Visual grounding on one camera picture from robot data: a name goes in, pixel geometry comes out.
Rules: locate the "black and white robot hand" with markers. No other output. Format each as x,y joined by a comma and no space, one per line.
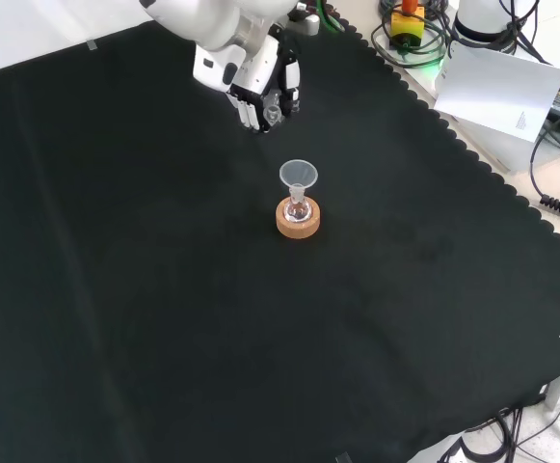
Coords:
267,84

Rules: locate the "clear graduated cylinder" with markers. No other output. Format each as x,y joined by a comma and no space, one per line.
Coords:
272,115

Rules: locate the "clear plastic funnel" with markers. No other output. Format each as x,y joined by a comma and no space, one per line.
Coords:
299,176

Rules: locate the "clear round-bottom flask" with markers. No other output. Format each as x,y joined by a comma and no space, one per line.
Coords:
298,209

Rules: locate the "yellow stop button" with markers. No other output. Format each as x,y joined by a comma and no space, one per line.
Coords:
407,26

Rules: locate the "black table cloth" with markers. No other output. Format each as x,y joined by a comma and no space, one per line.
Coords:
212,289

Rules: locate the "pale board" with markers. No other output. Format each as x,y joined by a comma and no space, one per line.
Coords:
498,94

